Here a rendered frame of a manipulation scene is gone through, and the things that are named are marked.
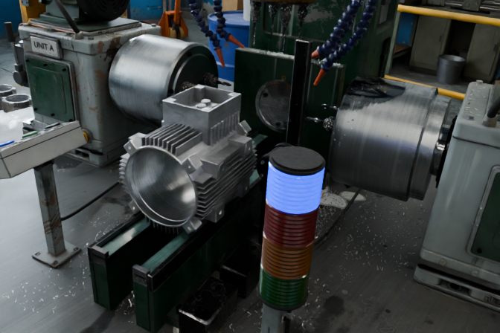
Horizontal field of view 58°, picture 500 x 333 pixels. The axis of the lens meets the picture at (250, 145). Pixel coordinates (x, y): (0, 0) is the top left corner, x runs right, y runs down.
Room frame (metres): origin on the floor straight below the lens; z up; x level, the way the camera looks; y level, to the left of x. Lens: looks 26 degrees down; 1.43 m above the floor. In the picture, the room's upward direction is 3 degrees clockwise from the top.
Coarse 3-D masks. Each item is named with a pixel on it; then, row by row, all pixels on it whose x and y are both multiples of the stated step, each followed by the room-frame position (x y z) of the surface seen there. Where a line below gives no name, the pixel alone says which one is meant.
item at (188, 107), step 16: (176, 96) 0.80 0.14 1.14; (192, 96) 0.85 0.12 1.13; (208, 96) 0.86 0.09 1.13; (224, 96) 0.85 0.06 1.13; (240, 96) 0.83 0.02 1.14; (176, 112) 0.76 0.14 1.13; (192, 112) 0.74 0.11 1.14; (208, 112) 0.73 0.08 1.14; (224, 112) 0.78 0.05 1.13; (208, 128) 0.73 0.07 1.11; (224, 128) 0.78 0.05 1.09; (208, 144) 0.73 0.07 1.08
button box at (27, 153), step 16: (64, 128) 0.78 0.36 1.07; (80, 128) 0.81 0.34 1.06; (16, 144) 0.69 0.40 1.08; (32, 144) 0.71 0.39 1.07; (48, 144) 0.74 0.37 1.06; (64, 144) 0.76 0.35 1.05; (80, 144) 0.79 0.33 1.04; (0, 160) 0.66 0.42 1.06; (16, 160) 0.68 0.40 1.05; (32, 160) 0.70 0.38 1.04; (48, 160) 0.72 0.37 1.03; (0, 176) 0.67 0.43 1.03
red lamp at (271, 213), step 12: (264, 216) 0.43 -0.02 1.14; (276, 216) 0.40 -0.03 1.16; (288, 216) 0.40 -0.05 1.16; (300, 216) 0.40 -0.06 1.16; (312, 216) 0.41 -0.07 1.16; (264, 228) 0.42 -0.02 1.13; (276, 228) 0.40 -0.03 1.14; (288, 228) 0.40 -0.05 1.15; (300, 228) 0.40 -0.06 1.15; (312, 228) 0.41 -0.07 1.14; (276, 240) 0.40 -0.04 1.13; (288, 240) 0.40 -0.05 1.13; (300, 240) 0.40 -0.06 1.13; (312, 240) 0.41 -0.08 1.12
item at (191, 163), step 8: (240, 128) 0.81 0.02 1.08; (248, 128) 0.82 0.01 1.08; (128, 144) 0.71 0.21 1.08; (136, 144) 0.71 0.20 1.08; (128, 152) 0.71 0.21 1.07; (192, 160) 0.65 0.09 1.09; (192, 168) 0.65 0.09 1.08; (136, 208) 0.70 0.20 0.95; (192, 224) 0.65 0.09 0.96; (200, 224) 0.66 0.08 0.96; (192, 232) 0.65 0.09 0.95
